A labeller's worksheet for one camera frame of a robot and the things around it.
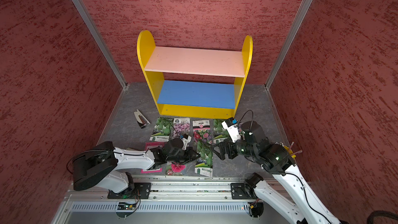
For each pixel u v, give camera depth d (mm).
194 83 1074
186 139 792
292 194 417
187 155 724
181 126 974
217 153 581
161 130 947
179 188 763
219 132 947
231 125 572
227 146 550
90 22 852
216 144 563
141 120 974
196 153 806
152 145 898
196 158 787
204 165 784
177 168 810
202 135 945
